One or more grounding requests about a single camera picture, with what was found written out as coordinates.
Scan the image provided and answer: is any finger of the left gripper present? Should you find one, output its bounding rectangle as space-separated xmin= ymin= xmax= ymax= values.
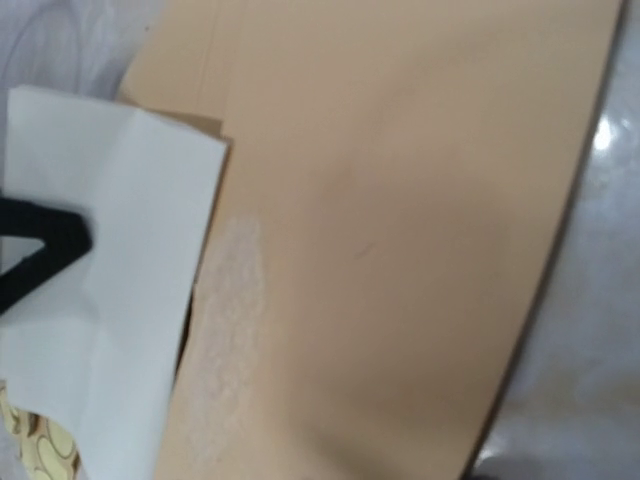
xmin=1 ymin=197 xmax=93 ymax=313

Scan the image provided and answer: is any ornate bordered letter paper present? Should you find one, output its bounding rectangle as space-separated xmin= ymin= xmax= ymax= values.
xmin=1 ymin=86 xmax=227 ymax=479

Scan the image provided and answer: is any brown kraft envelope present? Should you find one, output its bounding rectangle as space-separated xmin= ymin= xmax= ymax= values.
xmin=119 ymin=1 xmax=621 ymax=479

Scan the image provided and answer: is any round sticker sheet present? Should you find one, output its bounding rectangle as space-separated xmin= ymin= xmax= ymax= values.
xmin=1 ymin=381 xmax=80 ymax=480

